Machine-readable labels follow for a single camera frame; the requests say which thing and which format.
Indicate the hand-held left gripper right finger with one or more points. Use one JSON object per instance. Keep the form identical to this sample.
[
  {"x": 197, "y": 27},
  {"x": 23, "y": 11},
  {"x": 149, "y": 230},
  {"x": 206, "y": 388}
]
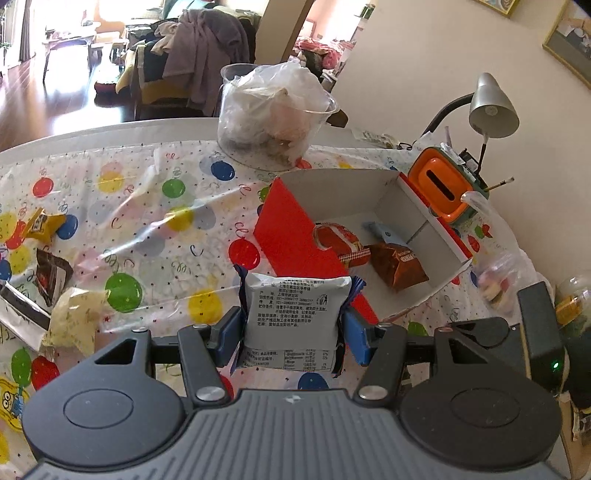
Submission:
[{"x": 355, "y": 334}]

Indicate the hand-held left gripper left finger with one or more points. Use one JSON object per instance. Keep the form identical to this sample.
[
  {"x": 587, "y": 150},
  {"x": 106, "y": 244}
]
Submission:
[{"x": 231, "y": 332}]

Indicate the blue edged snack packet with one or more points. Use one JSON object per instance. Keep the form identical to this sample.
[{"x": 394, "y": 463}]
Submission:
[{"x": 288, "y": 314}]

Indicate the brown shiny snack packet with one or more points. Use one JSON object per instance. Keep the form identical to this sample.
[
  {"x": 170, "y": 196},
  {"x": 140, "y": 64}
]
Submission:
[{"x": 397, "y": 270}]

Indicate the red snack packet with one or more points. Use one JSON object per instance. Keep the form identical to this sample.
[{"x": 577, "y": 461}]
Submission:
[{"x": 341, "y": 242}]

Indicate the red cardboard box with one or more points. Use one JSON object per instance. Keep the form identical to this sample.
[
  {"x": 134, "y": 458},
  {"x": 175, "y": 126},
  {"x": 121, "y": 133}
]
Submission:
[{"x": 286, "y": 221}]

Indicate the pale yellow snack packet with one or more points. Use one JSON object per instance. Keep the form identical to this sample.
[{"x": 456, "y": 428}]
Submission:
[{"x": 76, "y": 318}]

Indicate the dark brown snack packet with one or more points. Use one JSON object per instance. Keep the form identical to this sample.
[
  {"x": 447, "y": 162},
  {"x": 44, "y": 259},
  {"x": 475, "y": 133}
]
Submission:
[{"x": 53, "y": 277}]

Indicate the white black striped snack packet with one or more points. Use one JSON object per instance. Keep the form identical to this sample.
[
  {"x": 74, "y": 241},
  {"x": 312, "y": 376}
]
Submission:
[{"x": 21, "y": 314}]

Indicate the clear plastic bag of sweets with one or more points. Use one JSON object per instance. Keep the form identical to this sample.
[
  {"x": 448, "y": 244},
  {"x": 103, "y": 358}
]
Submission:
[{"x": 498, "y": 281}]

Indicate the thin paint brush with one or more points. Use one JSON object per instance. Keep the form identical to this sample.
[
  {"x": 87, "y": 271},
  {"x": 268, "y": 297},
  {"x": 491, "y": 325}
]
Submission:
[{"x": 501, "y": 183}]

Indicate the orange green tissue box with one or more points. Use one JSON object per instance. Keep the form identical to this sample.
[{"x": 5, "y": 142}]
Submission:
[{"x": 434, "y": 170}]

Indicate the clear printed packet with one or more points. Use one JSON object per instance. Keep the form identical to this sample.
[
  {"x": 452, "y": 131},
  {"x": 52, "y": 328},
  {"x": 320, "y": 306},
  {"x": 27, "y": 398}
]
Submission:
[{"x": 374, "y": 137}]

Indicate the clear plastic tub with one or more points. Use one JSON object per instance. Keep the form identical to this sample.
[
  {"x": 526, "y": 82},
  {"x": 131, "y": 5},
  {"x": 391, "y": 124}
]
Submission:
[{"x": 235, "y": 134}]

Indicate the grey desk lamp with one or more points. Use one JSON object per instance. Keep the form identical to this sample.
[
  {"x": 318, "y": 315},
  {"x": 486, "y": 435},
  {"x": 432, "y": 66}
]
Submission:
[{"x": 491, "y": 106}]

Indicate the polka dot tablecloth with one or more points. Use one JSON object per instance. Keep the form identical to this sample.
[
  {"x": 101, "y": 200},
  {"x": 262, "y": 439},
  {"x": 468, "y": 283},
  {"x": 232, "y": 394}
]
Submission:
[{"x": 69, "y": 161}]

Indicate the white plastic bag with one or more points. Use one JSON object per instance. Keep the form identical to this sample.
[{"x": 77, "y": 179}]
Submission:
[{"x": 277, "y": 92}]

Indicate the sofa with clothes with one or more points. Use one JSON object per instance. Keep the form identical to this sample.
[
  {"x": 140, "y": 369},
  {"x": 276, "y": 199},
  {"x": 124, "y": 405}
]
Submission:
[{"x": 152, "y": 87}]

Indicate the dark floor cushion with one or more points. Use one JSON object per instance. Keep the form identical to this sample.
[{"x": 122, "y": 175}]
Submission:
[{"x": 106, "y": 86}]

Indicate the bed with pink bedding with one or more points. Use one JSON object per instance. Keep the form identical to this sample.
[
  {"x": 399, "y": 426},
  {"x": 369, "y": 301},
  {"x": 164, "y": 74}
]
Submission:
[{"x": 323, "y": 50}]

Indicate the grey coat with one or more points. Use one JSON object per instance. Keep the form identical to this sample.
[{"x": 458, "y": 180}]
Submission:
[{"x": 203, "y": 46}]

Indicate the dark coffee table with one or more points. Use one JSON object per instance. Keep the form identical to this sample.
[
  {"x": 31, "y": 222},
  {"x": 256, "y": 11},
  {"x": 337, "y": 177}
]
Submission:
[{"x": 69, "y": 44}]

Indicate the gold framed wall picture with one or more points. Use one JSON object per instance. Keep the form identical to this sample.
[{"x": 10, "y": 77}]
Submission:
[
  {"x": 572, "y": 41},
  {"x": 498, "y": 7}
]

